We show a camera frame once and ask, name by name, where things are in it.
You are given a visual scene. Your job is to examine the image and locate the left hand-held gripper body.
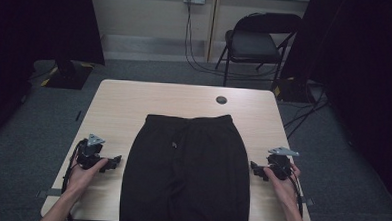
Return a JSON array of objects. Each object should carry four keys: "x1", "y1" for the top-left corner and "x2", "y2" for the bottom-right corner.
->
[{"x1": 75, "y1": 132, "x2": 106, "y2": 172}]

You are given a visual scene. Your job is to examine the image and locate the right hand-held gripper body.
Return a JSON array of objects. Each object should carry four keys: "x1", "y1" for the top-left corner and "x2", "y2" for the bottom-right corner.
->
[{"x1": 265, "y1": 146, "x2": 300, "y2": 182}]

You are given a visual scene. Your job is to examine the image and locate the black pants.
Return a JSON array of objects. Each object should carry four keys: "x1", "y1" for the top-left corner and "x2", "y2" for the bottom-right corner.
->
[{"x1": 118, "y1": 109, "x2": 255, "y2": 221}]

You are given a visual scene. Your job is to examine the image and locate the person's right hand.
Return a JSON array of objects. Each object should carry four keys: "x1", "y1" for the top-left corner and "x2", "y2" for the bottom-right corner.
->
[{"x1": 261, "y1": 161, "x2": 302, "y2": 209}]

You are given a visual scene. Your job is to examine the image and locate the person's left hand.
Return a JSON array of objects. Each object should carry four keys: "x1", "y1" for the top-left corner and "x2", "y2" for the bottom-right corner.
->
[{"x1": 65, "y1": 155, "x2": 110, "y2": 199}]

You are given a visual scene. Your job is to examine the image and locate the black folding chair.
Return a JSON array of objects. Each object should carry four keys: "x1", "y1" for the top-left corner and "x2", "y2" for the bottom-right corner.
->
[{"x1": 214, "y1": 9, "x2": 303, "y2": 93}]

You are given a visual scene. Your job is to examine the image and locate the black curtain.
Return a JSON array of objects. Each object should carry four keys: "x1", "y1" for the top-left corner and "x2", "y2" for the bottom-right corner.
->
[
  {"x1": 0, "y1": 0, "x2": 109, "y2": 154},
  {"x1": 274, "y1": 0, "x2": 392, "y2": 213}
]

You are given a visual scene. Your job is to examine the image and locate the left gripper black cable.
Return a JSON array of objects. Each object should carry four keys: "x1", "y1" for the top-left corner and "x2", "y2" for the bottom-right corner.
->
[{"x1": 59, "y1": 138, "x2": 86, "y2": 221}]

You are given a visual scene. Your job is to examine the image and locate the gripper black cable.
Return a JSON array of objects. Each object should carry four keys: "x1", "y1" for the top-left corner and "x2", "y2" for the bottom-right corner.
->
[
  {"x1": 287, "y1": 174, "x2": 306, "y2": 219},
  {"x1": 59, "y1": 138, "x2": 86, "y2": 221}
]

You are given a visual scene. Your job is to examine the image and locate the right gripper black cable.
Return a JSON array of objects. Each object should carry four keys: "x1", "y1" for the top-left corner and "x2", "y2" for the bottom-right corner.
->
[{"x1": 287, "y1": 174, "x2": 306, "y2": 219}]

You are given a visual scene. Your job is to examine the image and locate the black floor cables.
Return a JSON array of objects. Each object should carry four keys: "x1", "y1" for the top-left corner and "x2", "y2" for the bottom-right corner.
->
[{"x1": 282, "y1": 81, "x2": 330, "y2": 142}]

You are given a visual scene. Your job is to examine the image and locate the black stand base plate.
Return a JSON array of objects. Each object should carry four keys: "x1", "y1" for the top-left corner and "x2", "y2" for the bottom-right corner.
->
[
  {"x1": 272, "y1": 76, "x2": 318, "y2": 105},
  {"x1": 40, "y1": 59, "x2": 96, "y2": 91}
]

